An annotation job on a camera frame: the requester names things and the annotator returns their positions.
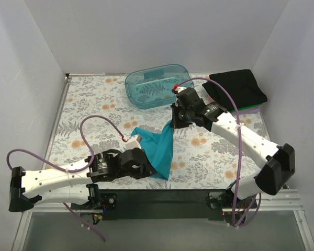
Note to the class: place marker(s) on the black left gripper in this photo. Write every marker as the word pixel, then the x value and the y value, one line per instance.
pixel 144 167

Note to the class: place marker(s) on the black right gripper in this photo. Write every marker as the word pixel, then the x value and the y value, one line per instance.
pixel 176 116

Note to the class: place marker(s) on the teal t-shirt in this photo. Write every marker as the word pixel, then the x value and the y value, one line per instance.
pixel 158 148

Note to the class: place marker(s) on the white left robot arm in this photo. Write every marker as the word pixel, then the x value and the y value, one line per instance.
pixel 78 182

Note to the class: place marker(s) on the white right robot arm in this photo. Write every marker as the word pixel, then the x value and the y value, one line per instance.
pixel 276 163

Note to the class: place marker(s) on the pink folded t-shirt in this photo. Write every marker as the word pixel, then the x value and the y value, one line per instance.
pixel 211 101

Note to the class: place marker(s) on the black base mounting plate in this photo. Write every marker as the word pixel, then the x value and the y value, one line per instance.
pixel 125 204

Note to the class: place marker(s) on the teal transparent plastic basket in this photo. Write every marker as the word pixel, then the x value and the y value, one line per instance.
pixel 152 87

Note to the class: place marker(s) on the floral patterned table mat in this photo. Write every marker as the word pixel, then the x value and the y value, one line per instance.
pixel 97 111

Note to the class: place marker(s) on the black folded t-shirt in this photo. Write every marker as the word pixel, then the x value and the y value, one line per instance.
pixel 241 86

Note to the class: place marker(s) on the lavender folded t-shirt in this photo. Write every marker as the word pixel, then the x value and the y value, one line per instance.
pixel 249 111

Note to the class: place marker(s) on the green folded t-shirt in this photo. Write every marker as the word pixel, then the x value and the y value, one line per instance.
pixel 259 105

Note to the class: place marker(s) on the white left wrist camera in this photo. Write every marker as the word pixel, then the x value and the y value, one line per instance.
pixel 133 142

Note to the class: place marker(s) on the aluminium frame rail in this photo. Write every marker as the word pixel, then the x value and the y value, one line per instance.
pixel 285 200

